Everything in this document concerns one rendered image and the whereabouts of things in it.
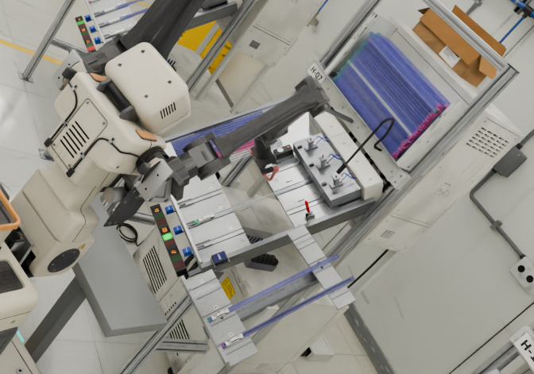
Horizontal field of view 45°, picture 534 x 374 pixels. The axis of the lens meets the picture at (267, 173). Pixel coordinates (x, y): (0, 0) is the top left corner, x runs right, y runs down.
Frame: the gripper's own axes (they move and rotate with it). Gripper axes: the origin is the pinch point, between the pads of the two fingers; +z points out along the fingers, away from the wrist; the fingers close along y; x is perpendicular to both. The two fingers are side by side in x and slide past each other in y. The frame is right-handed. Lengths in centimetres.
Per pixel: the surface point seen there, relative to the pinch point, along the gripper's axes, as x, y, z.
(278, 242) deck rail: 4.8, -22.4, 15.5
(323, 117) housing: -34.7, 22.3, 7.9
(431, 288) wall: -95, 2, 160
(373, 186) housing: -36.2, -19.0, 7.4
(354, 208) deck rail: -27.2, -21.4, 13.5
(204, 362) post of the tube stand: 45, -45, 39
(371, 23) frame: -64, 40, -18
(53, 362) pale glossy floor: 100, -16, 50
